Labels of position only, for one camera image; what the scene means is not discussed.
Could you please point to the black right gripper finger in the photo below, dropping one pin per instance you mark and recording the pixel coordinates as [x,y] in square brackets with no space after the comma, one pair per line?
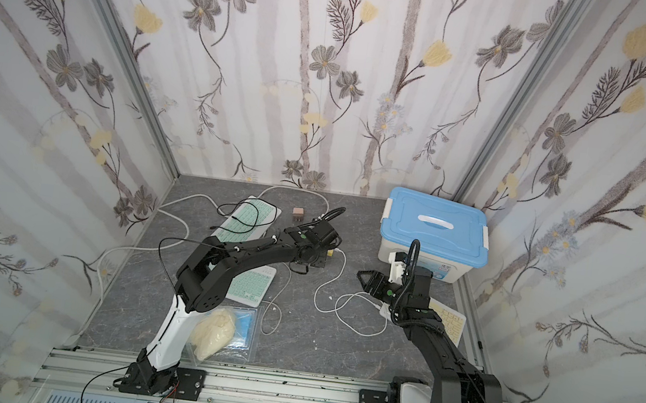
[371,276]
[372,288]

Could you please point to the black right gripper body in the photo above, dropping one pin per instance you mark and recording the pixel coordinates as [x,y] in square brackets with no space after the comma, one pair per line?
[376,285]

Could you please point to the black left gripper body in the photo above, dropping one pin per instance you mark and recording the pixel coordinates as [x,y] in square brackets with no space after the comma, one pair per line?
[323,241]

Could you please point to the white cable yellow keyboard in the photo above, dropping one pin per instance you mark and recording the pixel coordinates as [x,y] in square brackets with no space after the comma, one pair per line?
[344,300]

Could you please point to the green white keyboard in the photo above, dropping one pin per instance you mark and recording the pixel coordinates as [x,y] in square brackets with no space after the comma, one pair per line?
[249,288]
[248,220]

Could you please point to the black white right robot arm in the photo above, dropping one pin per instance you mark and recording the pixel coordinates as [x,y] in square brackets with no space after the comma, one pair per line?
[455,380]

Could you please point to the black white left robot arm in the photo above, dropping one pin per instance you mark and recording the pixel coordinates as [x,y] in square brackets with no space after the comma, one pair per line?
[202,284]

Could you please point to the blue lid storage box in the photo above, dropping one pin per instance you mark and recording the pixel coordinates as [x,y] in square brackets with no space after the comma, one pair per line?
[454,237]

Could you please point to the bag of blue masks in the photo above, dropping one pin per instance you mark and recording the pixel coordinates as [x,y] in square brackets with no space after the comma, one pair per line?
[240,350]

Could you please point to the cream cloth bundle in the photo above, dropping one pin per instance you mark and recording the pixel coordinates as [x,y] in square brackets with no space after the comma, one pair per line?
[213,333]

